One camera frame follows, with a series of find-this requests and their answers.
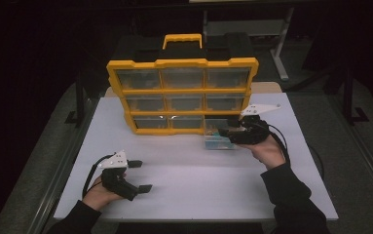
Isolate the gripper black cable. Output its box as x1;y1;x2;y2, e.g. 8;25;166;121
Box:
81;154;115;199
267;124;291;164

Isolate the grid of clear drawers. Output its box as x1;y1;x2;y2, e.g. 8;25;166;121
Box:
115;67;250;130

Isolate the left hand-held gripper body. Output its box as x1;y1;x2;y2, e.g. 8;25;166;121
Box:
96;149;140;202

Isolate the person's left hand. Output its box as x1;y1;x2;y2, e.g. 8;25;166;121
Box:
82;174;127;212

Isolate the black metal stand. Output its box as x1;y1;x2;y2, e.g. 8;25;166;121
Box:
342;64;370;126
64;72;89;128

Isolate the person's right hand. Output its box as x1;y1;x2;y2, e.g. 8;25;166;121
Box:
239;135;287;171

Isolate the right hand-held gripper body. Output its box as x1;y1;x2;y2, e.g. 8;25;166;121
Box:
228;103;281;145

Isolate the teal binder clip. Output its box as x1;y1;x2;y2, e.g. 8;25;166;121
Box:
205;135;223;147

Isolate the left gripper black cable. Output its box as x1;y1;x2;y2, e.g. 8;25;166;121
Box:
81;154;115;199

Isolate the grey metal frame rail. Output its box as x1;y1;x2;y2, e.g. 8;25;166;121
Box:
27;103;95;234
331;96;373;204

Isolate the clear plastic drawer bin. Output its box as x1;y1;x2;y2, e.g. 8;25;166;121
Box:
203;117;241;151

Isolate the yellow black organizer cabinet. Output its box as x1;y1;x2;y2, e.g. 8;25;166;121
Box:
105;32;260;137

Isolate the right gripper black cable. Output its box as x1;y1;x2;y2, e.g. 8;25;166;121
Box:
267;124;291;164

